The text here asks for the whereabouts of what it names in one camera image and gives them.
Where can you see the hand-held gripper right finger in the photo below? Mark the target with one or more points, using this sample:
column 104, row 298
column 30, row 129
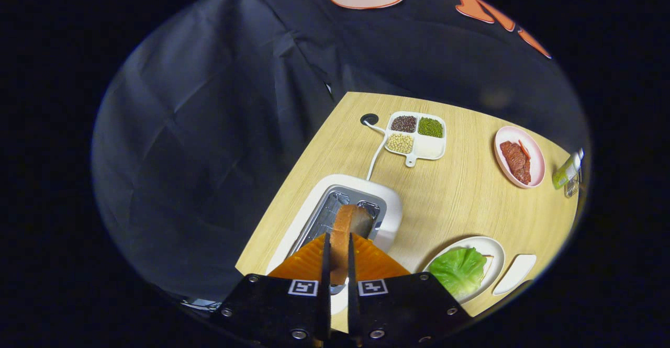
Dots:
column 353, row 306

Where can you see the pink plate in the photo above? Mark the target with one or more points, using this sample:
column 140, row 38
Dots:
column 536, row 159

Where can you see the white square dish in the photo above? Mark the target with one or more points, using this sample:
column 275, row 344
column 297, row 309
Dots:
column 515, row 273

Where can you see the pile of green beans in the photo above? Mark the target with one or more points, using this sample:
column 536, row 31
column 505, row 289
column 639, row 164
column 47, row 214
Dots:
column 430, row 127

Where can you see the pile of yellow soybeans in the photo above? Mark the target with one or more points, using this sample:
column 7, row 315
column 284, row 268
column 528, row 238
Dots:
column 400, row 143

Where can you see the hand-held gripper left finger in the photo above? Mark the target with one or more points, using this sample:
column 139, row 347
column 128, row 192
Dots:
column 325, row 295

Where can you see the red sausage slice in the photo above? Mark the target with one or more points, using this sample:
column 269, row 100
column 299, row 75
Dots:
column 524, row 149

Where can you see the green lettuce leaf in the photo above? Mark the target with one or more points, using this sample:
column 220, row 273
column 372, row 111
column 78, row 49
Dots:
column 458, row 269

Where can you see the silver bottle with green label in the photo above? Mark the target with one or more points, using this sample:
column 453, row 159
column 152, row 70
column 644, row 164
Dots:
column 564, row 172

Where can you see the white divided tray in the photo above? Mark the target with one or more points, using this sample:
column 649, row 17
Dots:
column 429, row 148

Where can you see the pile of dark red beans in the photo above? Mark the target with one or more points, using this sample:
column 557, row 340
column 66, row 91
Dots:
column 403, row 124

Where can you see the white toaster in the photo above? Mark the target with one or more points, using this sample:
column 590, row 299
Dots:
column 390, row 206

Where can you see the white round plate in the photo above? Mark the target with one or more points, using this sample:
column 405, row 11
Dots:
column 494, row 248

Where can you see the brown bread slice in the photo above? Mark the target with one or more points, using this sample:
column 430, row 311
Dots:
column 343, row 233

